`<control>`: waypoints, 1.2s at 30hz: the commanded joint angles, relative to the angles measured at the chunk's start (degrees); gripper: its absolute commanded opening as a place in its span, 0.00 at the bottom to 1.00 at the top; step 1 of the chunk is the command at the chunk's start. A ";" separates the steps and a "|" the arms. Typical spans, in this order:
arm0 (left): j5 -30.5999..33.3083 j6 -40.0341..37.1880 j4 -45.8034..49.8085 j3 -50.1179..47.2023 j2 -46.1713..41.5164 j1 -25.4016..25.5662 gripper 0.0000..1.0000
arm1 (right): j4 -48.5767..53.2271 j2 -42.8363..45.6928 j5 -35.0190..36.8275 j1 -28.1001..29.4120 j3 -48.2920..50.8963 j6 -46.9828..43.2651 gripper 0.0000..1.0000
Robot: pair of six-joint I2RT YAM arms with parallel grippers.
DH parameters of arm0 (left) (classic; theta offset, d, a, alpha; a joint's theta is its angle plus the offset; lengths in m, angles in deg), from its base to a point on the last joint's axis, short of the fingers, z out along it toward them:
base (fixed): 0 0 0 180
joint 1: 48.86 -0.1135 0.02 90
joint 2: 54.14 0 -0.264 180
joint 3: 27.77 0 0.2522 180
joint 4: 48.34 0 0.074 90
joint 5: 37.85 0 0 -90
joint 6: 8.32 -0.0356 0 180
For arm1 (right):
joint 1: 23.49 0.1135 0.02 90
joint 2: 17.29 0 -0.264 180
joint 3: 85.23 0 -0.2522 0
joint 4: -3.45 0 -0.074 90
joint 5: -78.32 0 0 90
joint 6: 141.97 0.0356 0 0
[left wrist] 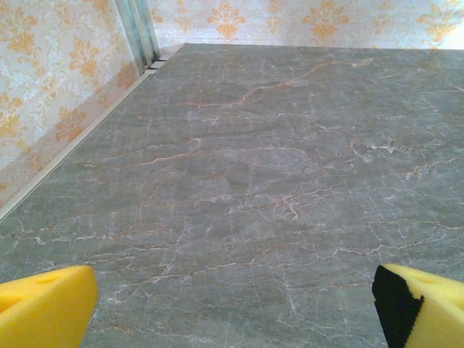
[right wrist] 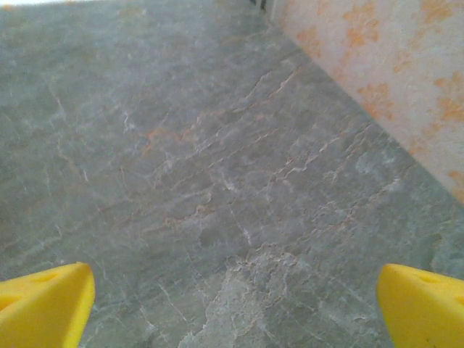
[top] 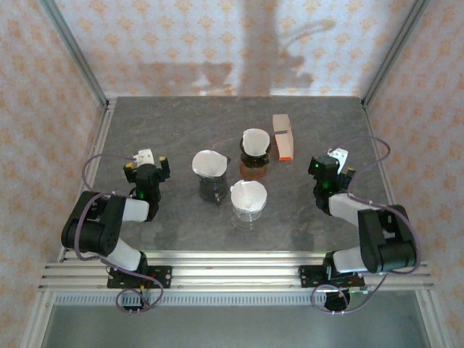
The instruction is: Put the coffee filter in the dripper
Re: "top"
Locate orange coffee filter pack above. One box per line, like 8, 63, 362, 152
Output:
272, 113, 296, 162

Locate orange glass server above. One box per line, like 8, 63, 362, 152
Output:
239, 162, 270, 181

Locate clear glass server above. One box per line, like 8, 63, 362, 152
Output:
233, 213, 265, 233

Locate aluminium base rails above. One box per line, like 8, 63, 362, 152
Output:
38, 249, 436, 291

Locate grey metal panel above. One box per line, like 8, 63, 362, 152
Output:
39, 289, 428, 348

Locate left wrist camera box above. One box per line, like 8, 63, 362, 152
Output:
132, 148, 157, 166

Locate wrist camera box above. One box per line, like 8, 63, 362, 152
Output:
132, 148, 157, 166
327, 147, 349, 168

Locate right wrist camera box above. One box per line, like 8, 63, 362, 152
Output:
327, 147, 349, 168

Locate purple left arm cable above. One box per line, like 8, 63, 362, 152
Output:
74, 152, 163, 316

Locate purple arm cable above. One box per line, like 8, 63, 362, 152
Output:
74, 152, 163, 316
311, 136, 423, 315

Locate aluminium table side rail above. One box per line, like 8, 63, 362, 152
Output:
362, 104, 414, 262
57, 99, 117, 262

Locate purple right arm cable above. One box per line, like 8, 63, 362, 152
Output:
311, 136, 423, 315

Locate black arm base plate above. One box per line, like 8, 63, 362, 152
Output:
107, 265, 172, 289
299, 265, 365, 289

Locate aluminium frame post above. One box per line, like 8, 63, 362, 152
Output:
362, 0, 433, 109
39, 0, 109, 109

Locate slotted grey cable tray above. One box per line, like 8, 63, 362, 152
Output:
54, 294, 327, 307

